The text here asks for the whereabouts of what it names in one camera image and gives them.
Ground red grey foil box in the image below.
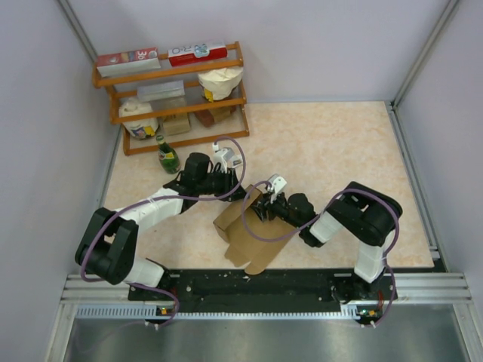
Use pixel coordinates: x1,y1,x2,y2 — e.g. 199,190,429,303
96,47,161,77

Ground wooden shelf rack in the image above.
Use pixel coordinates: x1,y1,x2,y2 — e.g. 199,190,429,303
92,41,250,155

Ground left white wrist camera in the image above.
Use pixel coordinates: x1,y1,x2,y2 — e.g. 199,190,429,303
212,143,241,173

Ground white paper bag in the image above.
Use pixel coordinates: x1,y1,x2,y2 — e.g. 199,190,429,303
198,66,244,102
118,97,159,140

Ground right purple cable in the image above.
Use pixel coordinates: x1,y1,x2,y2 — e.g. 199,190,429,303
241,181,401,327

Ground tan cardboard packet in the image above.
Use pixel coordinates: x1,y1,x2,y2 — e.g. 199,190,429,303
161,97,191,136

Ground green glass bottle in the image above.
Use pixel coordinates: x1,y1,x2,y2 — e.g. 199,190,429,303
156,134,181,174

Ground aluminium front rail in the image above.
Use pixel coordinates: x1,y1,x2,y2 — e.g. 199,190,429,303
60,269,472,321

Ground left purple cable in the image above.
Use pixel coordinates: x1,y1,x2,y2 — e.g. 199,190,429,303
81,136,248,329

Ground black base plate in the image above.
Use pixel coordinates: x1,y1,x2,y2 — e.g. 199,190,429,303
128,268,397,314

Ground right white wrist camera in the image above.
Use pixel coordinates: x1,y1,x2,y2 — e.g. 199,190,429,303
266,173,287,197

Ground brown cardboard box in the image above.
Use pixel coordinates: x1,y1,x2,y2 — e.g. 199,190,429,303
213,189,294,275

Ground white paper bag lower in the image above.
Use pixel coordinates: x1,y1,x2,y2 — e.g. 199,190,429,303
118,97,159,140

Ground white paper bag upper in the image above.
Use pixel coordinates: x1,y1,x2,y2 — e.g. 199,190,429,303
198,66,244,102

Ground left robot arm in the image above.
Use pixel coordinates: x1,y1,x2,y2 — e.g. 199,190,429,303
75,152,246,299

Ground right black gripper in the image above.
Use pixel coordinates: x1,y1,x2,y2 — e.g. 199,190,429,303
250,190,304,230

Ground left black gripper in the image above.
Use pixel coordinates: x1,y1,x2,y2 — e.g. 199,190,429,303
197,167,249,202

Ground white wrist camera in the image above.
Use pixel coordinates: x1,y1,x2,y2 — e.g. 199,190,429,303
266,173,287,197
212,143,241,173

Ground purple cable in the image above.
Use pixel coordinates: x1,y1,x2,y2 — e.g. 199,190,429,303
81,136,248,329
241,181,401,327

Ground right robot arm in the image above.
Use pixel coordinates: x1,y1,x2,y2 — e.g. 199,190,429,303
251,181,403,299

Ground red white wrap box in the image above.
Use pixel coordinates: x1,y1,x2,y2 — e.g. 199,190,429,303
168,41,228,67

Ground brown bread pieces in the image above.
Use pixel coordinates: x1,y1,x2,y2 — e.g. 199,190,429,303
194,106,236,128

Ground clear plastic box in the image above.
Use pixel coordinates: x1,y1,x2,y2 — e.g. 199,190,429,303
137,80,185,102

